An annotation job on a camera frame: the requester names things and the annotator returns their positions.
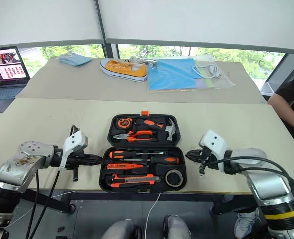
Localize white coiled cable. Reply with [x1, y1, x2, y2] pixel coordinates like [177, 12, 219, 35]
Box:
[192, 64, 223, 80]

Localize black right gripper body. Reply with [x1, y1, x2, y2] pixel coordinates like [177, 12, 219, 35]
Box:
[199, 146, 220, 175]

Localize black electrical tape roll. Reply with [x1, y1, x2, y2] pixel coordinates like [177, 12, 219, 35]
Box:
[164, 168, 184, 188]

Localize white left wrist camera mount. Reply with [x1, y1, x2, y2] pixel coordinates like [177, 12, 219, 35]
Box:
[59, 130, 89, 171]

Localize black orange handled screwdriver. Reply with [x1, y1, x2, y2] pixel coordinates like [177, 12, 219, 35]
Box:
[119, 156, 181, 166]
[108, 150, 168, 160]

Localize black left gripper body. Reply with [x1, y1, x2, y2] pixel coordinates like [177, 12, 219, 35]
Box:
[64, 150, 91, 182]

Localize open laptop computer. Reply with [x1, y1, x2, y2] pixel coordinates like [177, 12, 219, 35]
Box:
[0, 46, 31, 114]

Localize white grey person's shoe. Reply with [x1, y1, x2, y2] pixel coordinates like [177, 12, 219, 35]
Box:
[233, 207, 260, 239]

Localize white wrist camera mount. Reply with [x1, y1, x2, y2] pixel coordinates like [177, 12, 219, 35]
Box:
[198, 129, 231, 160]
[59, 130, 89, 171]

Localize grey rounded robot knee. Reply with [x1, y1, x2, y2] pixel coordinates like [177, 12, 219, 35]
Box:
[100, 219, 140, 239]
[162, 214, 192, 239]

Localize steel claw hammer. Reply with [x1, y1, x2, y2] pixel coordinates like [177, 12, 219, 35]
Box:
[136, 117, 179, 143]

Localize orange black tape measure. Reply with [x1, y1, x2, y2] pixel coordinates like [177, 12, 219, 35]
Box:
[116, 117, 134, 130]

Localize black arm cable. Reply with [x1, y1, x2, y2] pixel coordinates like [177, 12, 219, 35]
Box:
[205, 155, 294, 198]
[24, 124, 81, 239]

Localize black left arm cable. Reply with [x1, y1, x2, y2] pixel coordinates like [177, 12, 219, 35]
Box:
[24, 124, 81, 239]

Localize orange voltage tester pen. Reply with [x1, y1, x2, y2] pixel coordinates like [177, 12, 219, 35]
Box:
[106, 162, 145, 170]

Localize clear plastic zip bag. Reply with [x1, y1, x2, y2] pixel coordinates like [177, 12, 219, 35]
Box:
[192, 55, 237, 90]

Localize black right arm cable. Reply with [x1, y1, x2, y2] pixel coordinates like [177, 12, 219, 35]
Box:
[205, 155, 294, 198]

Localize yellow canvas sneaker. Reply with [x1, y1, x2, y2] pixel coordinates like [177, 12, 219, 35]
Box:
[99, 58, 148, 83]

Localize clear crumpled plastic package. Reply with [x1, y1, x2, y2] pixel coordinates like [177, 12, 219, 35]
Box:
[130, 56, 159, 69]

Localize light blue folded cloth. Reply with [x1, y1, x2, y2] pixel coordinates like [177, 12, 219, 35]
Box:
[55, 52, 93, 67]

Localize thin white hanging cable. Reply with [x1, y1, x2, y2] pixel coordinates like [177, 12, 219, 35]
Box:
[145, 192, 162, 239]

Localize orange handled pliers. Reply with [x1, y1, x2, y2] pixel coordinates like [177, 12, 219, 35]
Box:
[112, 130, 154, 143]

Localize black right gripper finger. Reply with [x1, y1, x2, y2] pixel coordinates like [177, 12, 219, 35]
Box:
[185, 155, 203, 163]
[185, 149, 203, 157]

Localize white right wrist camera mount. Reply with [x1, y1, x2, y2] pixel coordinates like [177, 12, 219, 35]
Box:
[198, 129, 231, 160]

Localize white roller blind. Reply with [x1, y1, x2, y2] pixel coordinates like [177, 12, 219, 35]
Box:
[98, 0, 294, 55]
[0, 0, 106, 49]

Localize black orange utility knife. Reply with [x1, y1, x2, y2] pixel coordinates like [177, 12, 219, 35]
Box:
[110, 174, 161, 189]

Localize black table leg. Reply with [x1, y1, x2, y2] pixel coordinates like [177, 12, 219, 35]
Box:
[19, 188, 77, 214]
[209, 194, 260, 216]

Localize person in black shirt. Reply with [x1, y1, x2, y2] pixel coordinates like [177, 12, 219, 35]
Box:
[267, 71, 294, 150]

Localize black tool case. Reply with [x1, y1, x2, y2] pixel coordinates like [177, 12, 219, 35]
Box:
[98, 109, 188, 194]

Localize dark window frame post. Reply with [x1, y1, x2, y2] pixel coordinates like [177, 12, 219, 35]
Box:
[94, 0, 119, 59]

